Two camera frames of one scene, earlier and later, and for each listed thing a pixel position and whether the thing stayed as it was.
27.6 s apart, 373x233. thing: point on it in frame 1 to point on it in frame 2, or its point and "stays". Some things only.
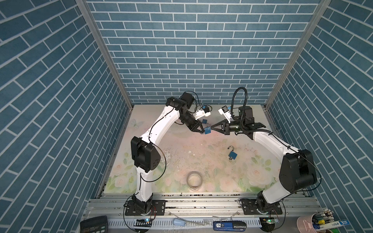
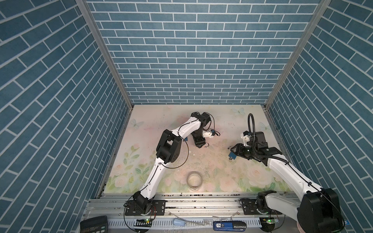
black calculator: [96, 224] stays
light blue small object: [178, 222] stays
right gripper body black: [236, 126] to [246, 152]
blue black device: [228, 225] stays
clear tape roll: [194, 180] stays
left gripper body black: [188, 120] to [197, 135]
